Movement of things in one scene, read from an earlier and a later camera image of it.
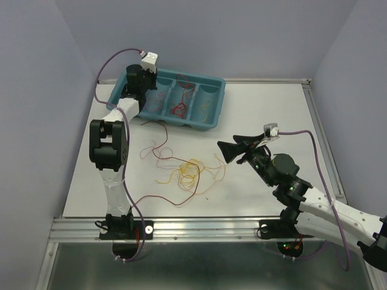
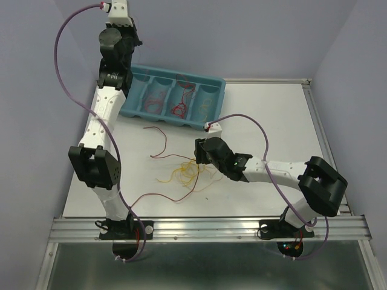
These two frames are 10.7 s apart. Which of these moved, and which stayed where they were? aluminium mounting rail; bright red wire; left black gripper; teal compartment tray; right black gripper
Moved: right black gripper; left black gripper
Stayed: teal compartment tray; bright red wire; aluminium mounting rail
